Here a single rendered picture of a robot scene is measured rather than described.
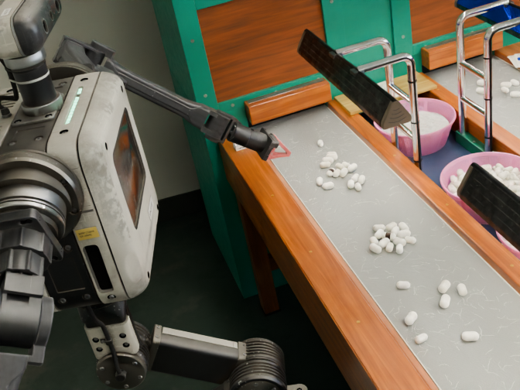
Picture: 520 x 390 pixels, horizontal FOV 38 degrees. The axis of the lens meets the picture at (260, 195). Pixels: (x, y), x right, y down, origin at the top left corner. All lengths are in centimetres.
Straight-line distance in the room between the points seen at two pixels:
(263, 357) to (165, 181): 199
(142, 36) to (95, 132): 205
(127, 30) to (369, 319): 191
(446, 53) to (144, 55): 128
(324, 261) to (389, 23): 109
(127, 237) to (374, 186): 110
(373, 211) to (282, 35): 76
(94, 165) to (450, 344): 90
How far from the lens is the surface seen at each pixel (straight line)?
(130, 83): 207
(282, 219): 210
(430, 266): 191
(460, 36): 236
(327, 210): 215
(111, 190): 123
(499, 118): 254
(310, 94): 260
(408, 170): 224
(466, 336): 171
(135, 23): 324
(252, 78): 259
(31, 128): 130
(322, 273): 189
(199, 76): 252
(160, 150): 347
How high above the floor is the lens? 195
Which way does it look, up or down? 32 degrees down
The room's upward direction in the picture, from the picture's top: 12 degrees counter-clockwise
